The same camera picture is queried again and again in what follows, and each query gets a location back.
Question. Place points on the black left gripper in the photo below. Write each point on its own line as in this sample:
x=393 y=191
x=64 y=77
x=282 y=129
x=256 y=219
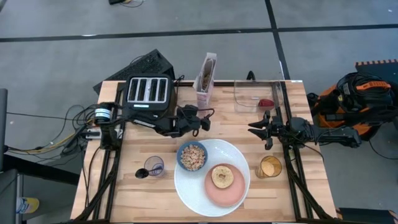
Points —
x=183 y=127

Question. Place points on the cereal loops heap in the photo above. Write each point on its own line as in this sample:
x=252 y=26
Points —
x=192 y=157

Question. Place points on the black spoon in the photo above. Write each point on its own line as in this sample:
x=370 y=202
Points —
x=141 y=173

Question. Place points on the large white plate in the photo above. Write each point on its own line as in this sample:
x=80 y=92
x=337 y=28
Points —
x=192 y=193

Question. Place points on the black keyboard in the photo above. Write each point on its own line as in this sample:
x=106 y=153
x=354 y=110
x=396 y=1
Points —
x=146 y=65

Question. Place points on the toasted bagel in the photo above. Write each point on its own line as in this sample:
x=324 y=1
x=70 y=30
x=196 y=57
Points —
x=217 y=181

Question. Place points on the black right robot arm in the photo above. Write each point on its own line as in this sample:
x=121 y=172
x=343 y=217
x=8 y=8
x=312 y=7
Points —
x=335 y=135

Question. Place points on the clear plastic container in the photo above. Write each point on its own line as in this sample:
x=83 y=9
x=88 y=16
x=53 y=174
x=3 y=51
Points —
x=248 y=93

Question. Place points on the pink cereal box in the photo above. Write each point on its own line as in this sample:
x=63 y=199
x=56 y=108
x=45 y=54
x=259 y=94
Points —
x=203 y=96

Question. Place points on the white power strip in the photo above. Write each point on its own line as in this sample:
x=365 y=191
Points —
x=93 y=134

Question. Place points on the black box orange striped edge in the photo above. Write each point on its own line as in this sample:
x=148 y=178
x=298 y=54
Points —
x=377 y=67
x=367 y=216

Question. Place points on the black four-slot toaster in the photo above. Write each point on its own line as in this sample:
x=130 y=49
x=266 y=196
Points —
x=149 y=90

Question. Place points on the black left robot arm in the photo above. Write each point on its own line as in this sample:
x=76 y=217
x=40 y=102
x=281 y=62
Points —
x=149 y=123

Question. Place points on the black aluminium table frame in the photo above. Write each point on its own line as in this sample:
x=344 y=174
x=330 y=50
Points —
x=225 y=83

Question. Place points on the yellow white object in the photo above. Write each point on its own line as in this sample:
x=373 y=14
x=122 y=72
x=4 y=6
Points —
x=28 y=205

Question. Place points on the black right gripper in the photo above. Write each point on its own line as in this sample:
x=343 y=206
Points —
x=280 y=129

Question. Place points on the orange black vacuum cleaner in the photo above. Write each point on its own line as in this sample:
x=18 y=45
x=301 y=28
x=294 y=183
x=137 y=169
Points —
x=357 y=102

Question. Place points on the pink plate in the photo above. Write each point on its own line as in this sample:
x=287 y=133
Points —
x=227 y=196

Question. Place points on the blue bowl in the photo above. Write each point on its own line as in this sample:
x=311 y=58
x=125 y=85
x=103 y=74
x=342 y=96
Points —
x=178 y=152

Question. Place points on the glass of orange juice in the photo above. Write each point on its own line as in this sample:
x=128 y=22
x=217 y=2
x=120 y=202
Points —
x=269 y=168

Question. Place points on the dark grey cabinet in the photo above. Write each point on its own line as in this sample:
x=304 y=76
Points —
x=7 y=196

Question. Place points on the red apple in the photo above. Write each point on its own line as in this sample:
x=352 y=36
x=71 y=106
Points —
x=266 y=103

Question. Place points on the clear plastic cup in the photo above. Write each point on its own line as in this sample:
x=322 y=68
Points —
x=154 y=161

